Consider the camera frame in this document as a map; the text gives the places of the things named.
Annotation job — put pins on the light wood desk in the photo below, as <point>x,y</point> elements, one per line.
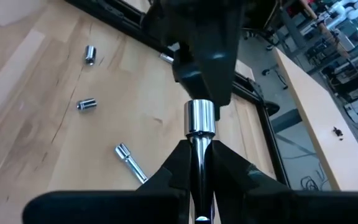
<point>322,124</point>

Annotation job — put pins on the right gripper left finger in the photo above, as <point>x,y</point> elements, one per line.
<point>104,207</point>

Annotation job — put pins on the black aluminium table frame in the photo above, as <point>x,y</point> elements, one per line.
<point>110,12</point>

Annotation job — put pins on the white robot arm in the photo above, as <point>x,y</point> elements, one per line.
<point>346,7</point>

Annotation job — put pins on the small chrome socket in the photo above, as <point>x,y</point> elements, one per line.
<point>86,104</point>
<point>166,58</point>

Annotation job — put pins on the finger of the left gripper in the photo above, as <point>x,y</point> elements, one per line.
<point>216,71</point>
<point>188,77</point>

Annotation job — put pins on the chrome socket with black adapter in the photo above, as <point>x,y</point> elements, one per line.
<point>89,53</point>

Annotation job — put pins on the grey desk leg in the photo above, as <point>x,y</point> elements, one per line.
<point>286,120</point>

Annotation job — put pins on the brown pole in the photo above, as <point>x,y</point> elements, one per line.
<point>322,26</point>

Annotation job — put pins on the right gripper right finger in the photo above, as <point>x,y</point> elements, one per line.
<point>275,207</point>

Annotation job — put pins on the small dark debris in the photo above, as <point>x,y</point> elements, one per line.
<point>337,132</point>

